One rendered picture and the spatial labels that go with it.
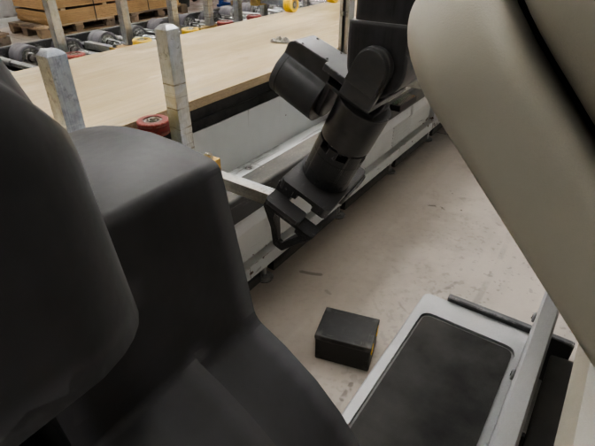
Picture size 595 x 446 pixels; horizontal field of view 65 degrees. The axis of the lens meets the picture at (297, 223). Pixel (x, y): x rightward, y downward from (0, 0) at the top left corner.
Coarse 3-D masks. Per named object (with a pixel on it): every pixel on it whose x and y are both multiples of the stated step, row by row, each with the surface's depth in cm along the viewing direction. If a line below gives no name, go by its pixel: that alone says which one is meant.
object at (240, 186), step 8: (224, 176) 109; (232, 176) 109; (224, 184) 109; (232, 184) 107; (240, 184) 106; (248, 184) 106; (256, 184) 106; (232, 192) 109; (240, 192) 107; (248, 192) 105; (256, 192) 104; (264, 192) 103; (256, 200) 105; (264, 200) 104
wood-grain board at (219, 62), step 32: (192, 32) 212; (224, 32) 212; (256, 32) 212; (288, 32) 212; (320, 32) 212; (96, 64) 164; (128, 64) 164; (192, 64) 164; (224, 64) 164; (256, 64) 164; (32, 96) 133; (96, 96) 133; (128, 96) 133; (160, 96) 133; (192, 96) 133; (224, 96) 141
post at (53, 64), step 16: (48, 48) 76; (48, 64) 75; (64, 64) 77; (48, 80) 77; (64, 80) 78; (48, 96) 80; (64, 96) 79; (64, 112) 80; (80, 112) 82; (80, 128) 83
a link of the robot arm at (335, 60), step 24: (288, 48) 47; (312, 48) 46; (384, 48) 40; (288, 72) 47; (312, 72) 47; (336, 72) 44; (360, 72) 40; (384, 72) 39; (288, 96) 48; (312, 96) 47; (360, 96) 42
